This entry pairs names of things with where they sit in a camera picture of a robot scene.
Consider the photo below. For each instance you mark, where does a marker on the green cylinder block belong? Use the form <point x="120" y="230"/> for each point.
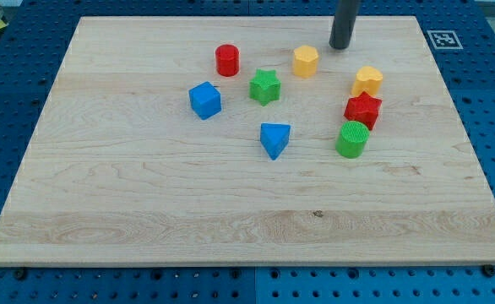
<point x="352" y="139"/>

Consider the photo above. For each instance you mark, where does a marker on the white fiducial marker tag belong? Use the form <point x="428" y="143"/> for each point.
<point x="444" y="40"/>

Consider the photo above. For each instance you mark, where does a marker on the red star block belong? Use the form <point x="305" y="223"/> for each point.
<point x="363" y="108"/>

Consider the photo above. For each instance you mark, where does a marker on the blue cube block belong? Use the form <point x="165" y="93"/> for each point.
<point x="205" y="100"/>

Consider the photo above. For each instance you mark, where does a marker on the yellow hexagon block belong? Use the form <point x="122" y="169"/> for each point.
<point x="305" y="61"/>

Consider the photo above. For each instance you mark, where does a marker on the red cylinder block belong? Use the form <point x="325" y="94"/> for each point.
<point x="227" y="60"/>

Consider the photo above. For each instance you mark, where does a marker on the green star block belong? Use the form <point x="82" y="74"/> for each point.
<point x="264" y="87"/>

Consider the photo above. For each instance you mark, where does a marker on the yellow heart block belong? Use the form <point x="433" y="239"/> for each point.
<point x="367" y="80"/>

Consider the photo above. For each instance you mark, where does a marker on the wooden board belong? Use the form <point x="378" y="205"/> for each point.
<point x="121" y="172"/>

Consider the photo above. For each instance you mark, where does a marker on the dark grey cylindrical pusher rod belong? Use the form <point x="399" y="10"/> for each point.
<point x="343" y="23"/>

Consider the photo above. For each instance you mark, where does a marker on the blue triangle block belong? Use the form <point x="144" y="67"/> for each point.
<point x="274" y="137"/>

